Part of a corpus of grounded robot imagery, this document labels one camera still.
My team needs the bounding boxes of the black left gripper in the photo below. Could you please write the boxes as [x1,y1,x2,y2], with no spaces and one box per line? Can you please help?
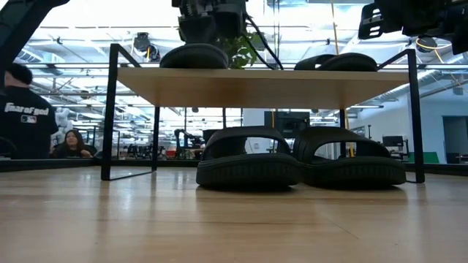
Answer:
[171,0,249,45]

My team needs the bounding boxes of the black rubber slide sandal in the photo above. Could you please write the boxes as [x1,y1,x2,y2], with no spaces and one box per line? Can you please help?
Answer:
[292,126,407,188]
[294,52,379,72]
[195,126,303,189]
[159,42,230,70]

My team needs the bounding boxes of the wooden shelf with black legs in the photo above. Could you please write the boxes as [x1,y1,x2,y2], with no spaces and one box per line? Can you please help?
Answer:
[101,42,426,184]

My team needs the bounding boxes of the black monitor screen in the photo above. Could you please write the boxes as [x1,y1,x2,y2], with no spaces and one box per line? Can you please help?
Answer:
[263,110,312,140]

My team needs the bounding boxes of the small black monitor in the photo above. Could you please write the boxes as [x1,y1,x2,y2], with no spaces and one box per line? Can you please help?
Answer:
[382,135,405,148]

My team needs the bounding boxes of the green box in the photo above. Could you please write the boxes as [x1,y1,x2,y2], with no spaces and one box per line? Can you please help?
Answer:
[407,150,440,164]

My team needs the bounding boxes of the person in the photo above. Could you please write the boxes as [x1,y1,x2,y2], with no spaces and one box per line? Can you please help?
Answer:
[0,62,60,160]
[50,129,98,159]

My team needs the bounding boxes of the black ceiling cable reel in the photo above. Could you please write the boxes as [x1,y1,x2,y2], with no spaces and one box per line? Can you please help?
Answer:
[415,35,438,54]
[132,31,162,64]

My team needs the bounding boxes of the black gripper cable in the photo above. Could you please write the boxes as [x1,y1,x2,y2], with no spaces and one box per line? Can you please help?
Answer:
[243,12,285,71]

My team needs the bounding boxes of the black aluminium table frame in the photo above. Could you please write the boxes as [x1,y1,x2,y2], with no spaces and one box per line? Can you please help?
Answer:
[0,157,468,173]

